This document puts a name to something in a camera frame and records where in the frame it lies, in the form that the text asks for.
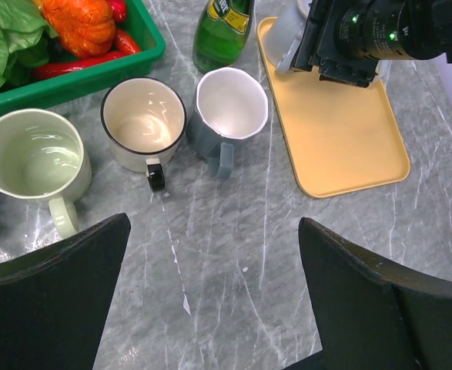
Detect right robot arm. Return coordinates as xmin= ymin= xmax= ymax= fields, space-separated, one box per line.
xmin=290 ymin=0 xmax=452 ymax=88

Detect red chili toy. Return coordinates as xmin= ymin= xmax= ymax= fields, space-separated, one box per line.
xmin=32 ymin=28 xmax=142 ymax=80

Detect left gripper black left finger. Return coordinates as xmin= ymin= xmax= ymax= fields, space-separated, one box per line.
xmin=0 ymin=214 xmax=131 ymax=369

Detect green plastic crate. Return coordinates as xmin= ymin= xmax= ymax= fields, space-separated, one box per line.
xmin=0 ymin=1 xmax=166 ymax=116

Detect dark grey blue mug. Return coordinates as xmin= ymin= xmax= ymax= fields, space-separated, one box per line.
xmin=186 ymin=67 xmax=269 ymax=180

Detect orange pumpkin toy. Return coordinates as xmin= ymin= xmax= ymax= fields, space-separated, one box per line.
xmin=42 ymin=0 xmax=116 ymax=59

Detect yellow tray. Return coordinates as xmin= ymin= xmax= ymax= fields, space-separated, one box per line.
xmin=256 ymin=15 xmax=411 ymax=200

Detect green napa cabbage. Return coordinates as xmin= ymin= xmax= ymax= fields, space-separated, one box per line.
xmin=0 ymin=1 xmax=58 ymax=90

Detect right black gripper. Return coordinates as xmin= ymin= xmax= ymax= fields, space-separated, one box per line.
xmin=291 ymin=1 xmax=387 ymax=88

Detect green glass bottle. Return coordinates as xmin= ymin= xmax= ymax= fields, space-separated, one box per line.
xmin=193 ymin=0 xmax=255 ymax=74

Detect cream ribbed mug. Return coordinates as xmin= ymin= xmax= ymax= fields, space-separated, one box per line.
xmin=100 ymin=77 xmax=186 ymax=192

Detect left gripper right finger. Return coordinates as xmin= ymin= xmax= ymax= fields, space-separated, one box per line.
xmin=298 ymin=217 xmax=452 ymax=369

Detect green mug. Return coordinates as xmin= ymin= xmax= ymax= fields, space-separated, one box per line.
xmin=0 ymin=109 xmax=92 ymax=238

